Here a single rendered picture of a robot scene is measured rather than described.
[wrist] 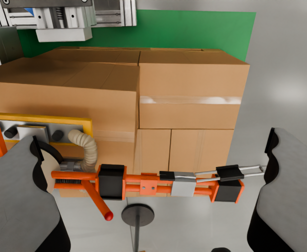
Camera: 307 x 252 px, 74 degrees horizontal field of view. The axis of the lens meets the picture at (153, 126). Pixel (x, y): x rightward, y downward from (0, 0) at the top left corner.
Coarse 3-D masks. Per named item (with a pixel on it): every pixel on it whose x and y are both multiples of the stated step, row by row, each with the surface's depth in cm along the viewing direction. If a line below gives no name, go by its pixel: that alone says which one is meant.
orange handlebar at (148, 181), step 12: (0, 132) 52; (0, 144) 52; (0, 156) 54; (132, 180) 59; (144, 180) 59; (156, 180) 59; (144, 192) 61; (156, 192) 62; (168, 192) 62; (204, 192) 62
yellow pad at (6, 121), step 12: (0, 120) 61; (12, 120) 62; (24, 120) 62; (36, 120) 62; (48, 120) 62; (60, 120) 62; (72, 120) 63; (84, 120) 63; (12, 132) 61; (48, 132) 64; (60, 132) 63; (84, 132) 65; (60, 144) 67; (72, 144) 67
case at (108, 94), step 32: (32, 64) 92; (64, 64) 96; (96, 64) 101; (0, 96) 71; (32, 96) 72; (64, 96) 72; (96, 96) 72; (128, 96) 72; (96, 128) 78; (128, 128) 79; (128, 160) 86
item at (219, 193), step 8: (216, 176) 62; (216, 184) 59; (224, 184) 60; (232, 184) 60; (240, 184) 60; (216, 192) 60; (224, 192) 61; (232, 192) 61; (240, 192) 61; (216, 200) 62; (224, 200) 62; (232, 200) 62
